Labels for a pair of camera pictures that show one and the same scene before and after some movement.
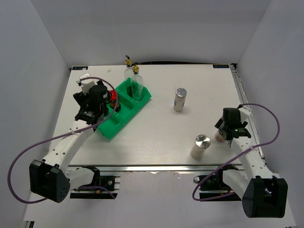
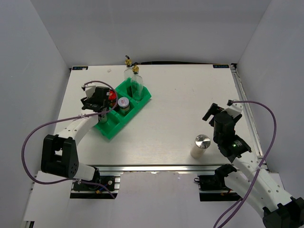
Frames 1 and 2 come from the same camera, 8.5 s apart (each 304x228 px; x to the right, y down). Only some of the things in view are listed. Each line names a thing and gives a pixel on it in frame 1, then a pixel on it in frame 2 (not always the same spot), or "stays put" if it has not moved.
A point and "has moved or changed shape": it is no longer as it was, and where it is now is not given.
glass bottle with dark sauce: (128, 69) stays put
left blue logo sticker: (80, 68) stays put
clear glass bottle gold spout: (137, 84) stays put
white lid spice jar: (219, 136) has moved or changed shape
